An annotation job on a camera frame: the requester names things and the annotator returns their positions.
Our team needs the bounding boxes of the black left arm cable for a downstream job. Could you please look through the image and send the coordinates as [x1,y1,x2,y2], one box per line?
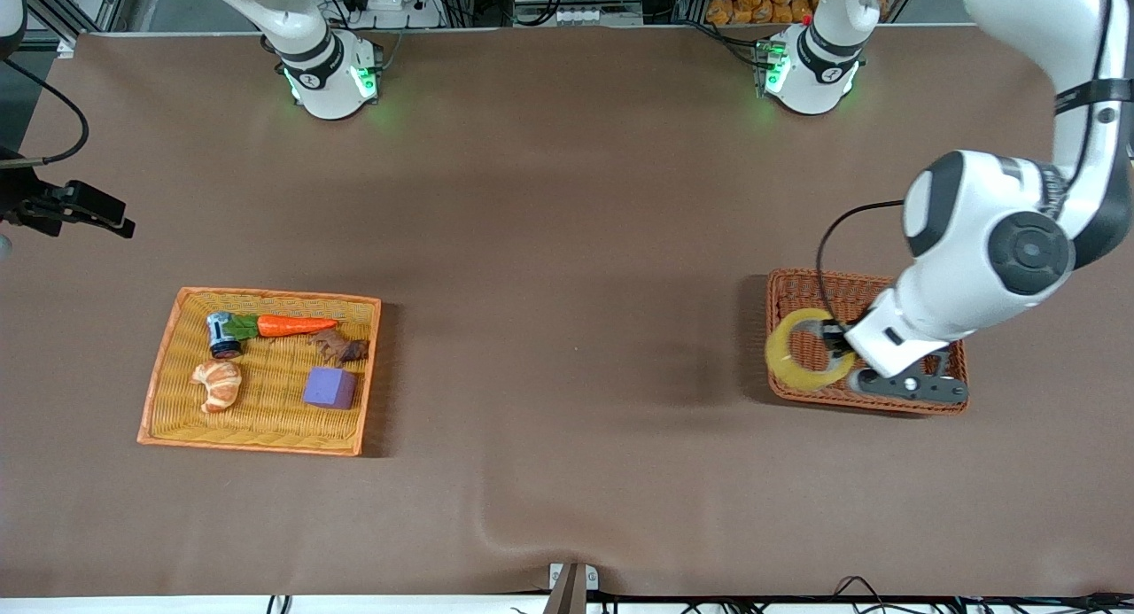
[815,199,906,324]

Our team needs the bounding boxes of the orange snack packets pile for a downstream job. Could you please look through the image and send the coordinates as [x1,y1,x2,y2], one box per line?
[706,0,820,26]

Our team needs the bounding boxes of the toy croissant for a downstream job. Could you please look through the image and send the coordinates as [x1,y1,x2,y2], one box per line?
[190,359,243,415]

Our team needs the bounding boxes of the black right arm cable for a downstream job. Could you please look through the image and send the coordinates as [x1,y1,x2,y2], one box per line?
[0,58,91,169]

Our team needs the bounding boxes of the silver metal bracket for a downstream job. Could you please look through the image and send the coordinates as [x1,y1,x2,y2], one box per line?
[548,562,601,595]

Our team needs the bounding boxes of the black base cable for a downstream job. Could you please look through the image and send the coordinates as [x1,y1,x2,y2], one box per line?
[691,20,767,70]

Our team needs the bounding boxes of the brown table cover sheet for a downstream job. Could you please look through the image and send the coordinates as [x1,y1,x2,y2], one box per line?
[0,25,1134,597]

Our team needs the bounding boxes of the white power strip black plugs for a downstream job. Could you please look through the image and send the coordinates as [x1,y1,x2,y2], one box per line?
[341,0,444,30]

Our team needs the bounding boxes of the yellow wicker tray orange rim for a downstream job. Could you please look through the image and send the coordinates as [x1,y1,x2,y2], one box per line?
[136,286,383,458]

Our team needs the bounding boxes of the yellow tape roll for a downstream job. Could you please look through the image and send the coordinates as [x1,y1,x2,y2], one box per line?
[765,307,858,393]

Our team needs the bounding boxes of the brown wicker basket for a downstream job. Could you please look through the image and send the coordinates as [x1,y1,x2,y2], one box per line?
[765,268,971,416]

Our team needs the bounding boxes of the orange toy carrot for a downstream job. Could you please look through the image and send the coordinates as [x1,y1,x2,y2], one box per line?
[221,314,339,340]

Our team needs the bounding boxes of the slanted aluminium frame bars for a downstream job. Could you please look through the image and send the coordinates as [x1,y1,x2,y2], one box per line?
[22,0,125,46]

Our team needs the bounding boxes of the brown toy lion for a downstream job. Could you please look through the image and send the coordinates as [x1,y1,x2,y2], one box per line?
[308,329,370,367]

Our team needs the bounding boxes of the small blue printed can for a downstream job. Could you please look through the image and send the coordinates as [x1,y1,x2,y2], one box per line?
[206,311,245,360]

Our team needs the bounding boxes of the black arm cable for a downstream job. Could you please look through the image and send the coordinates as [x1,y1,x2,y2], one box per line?
[0,58,91,169]
[815,199,906,324]

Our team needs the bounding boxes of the purple foam cube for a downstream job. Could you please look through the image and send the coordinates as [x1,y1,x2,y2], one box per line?
[303,367,358,411]

